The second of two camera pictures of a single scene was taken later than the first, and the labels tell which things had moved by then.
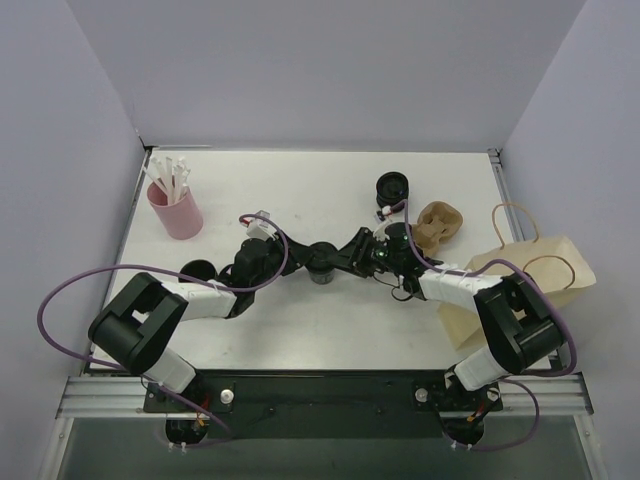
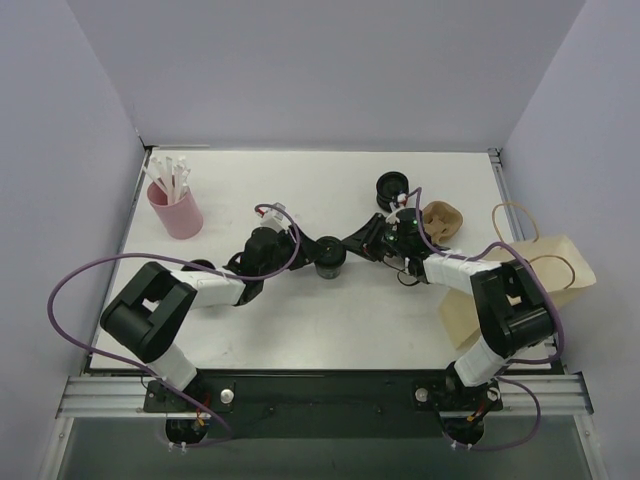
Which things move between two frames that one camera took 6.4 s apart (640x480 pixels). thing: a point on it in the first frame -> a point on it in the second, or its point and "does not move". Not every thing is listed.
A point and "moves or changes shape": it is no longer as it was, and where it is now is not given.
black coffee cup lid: (318, 256) moves or changes shape
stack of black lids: (392, 188) does not move
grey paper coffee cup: (322, 278) moves or changes shape
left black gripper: (279, 248) does not move
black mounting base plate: (393, 404) does not move
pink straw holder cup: (182, 219) does not move
